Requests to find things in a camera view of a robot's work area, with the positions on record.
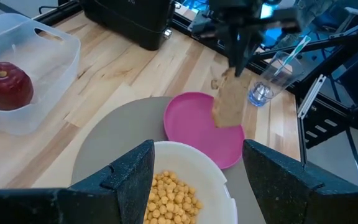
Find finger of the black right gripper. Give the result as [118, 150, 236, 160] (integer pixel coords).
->
[243, 28, 262, 75]
[226, 30, 245, 78]

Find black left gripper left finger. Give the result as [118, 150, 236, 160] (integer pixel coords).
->
[0, 139, 156, 224]

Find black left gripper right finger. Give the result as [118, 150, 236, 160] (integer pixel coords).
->
[242, 139, 358, 224]

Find teal-handled spoon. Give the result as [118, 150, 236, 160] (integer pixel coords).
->
[273, 34, 312, 77]

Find brown toast slice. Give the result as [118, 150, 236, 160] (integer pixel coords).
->
[211, 66, 254, 129]

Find red apple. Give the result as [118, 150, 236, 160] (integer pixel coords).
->
[0, 60, 35, 111]

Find clear blue-tinted glass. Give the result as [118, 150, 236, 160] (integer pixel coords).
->
[247, 50, 306, 108]

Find yellow cereal balls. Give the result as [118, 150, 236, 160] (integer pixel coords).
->
[142, 170, 204, 224]

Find round grey placemat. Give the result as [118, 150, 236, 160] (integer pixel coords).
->
[71, 96, 267, 224]

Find pink plate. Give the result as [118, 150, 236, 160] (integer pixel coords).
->
[163, 91, 246, 170]

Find white bowl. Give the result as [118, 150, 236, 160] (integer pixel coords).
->
[152, 141, 239, 224]

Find black two-slot toaster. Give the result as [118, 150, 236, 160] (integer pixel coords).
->
[79, 0, 177, 52]

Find clear plastic container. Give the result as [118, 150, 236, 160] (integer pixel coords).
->
[0, 13, 82, 136]

